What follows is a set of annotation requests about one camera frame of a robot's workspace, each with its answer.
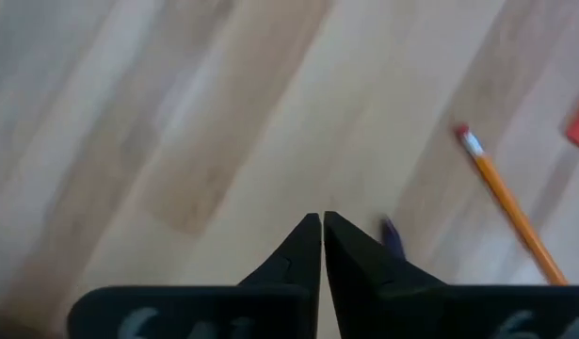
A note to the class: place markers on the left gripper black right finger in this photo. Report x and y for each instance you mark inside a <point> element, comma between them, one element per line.
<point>435,313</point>

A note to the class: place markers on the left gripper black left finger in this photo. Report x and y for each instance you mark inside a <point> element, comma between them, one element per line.
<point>223,313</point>

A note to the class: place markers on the purple pen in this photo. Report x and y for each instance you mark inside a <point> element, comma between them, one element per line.
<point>392,237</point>

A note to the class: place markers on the orange pencil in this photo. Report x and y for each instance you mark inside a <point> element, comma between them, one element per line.
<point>505,202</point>

